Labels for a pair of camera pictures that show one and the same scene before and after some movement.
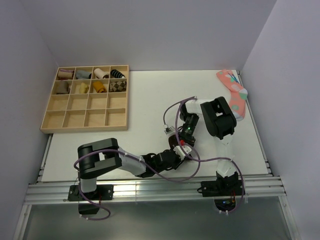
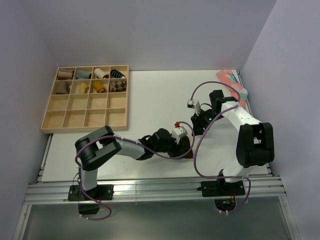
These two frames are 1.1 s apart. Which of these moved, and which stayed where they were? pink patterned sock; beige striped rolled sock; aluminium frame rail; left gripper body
Moved: left gripper body
Stayed: aluminium frame rail; beige striped rolled sock; pink patterned sock
